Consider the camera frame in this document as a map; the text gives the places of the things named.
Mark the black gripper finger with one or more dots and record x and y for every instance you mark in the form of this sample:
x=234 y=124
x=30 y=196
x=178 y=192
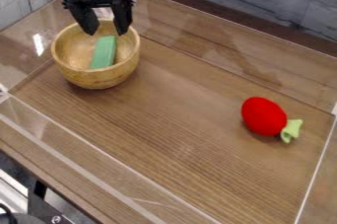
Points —
x=85 y=18
x=121 y=9

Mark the green rectangular block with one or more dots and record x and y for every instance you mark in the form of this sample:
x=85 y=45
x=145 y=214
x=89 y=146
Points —
x=104 y=52

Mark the brown wooden bowl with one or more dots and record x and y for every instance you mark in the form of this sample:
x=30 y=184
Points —
x=72 y=51

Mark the red plush strawberry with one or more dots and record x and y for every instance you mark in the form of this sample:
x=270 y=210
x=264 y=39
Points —
x=265 y=118

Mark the black table leg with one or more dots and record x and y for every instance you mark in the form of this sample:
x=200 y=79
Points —
x=36 y=196

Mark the clear acrylic tray wall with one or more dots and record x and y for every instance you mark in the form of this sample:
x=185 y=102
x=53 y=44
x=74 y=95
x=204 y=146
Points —
x=110 y=192

